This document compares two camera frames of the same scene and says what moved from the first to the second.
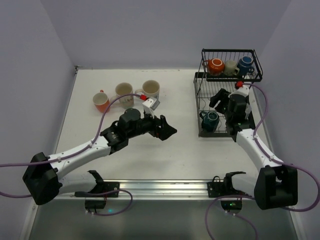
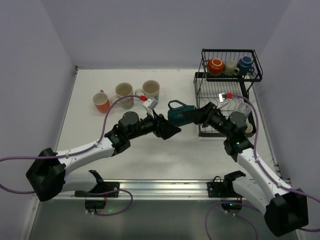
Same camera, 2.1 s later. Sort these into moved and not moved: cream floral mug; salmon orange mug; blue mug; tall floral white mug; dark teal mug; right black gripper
Moved: right black gripper; dark teal mug
Not moved: blue mug; salmon orange mug; cream floral mug; tall floral white mug
